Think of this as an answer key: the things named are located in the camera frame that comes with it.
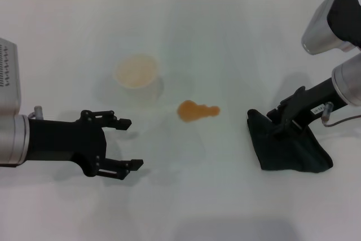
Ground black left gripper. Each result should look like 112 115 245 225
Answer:
28 109 144 181

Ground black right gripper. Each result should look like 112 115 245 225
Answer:
266 77 346 137

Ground dark blue rag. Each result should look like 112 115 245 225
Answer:
246 108 334 174

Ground white paper cup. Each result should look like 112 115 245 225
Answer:
113 54 165 103

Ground brown water stain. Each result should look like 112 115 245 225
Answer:
177 99 221 124

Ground right gripper cable with plug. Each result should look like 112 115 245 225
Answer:
321 102 361 128

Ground left gripper cable plug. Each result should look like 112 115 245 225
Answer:
28 106 43 120

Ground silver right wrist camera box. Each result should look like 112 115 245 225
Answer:
301 0 361 55

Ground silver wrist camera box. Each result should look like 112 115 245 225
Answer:
301 0 361 55
0 37 23 113

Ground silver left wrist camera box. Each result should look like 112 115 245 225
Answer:
0 37 23 113

